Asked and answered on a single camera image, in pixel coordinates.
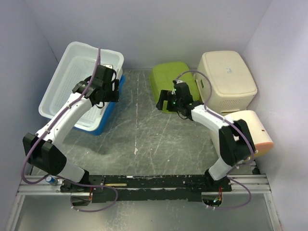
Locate aluminium rail frame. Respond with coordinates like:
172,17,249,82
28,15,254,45
17,175,271,195

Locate translucent white plastic tub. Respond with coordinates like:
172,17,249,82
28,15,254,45
38,41,125,132

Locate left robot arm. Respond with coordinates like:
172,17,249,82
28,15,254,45
23,64,120,192

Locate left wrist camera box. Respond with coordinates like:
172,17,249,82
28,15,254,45
103,64,114,69

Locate blue plastic tub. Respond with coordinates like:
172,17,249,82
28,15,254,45
72,75,126,136

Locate lime green plastic basin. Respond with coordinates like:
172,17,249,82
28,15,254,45
150,62,201,119

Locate blue capacitor cylinder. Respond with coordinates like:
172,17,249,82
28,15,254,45
45,176,59,186

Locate cream perforated storage basket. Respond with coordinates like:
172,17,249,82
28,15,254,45
194,51,257,115

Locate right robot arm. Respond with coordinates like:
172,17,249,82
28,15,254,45
156,81,256,192

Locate cream cylindrical bin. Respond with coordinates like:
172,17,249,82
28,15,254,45
225,110,274,158

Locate wooden stick on base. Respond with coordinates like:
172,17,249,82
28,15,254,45
105,183,127,187

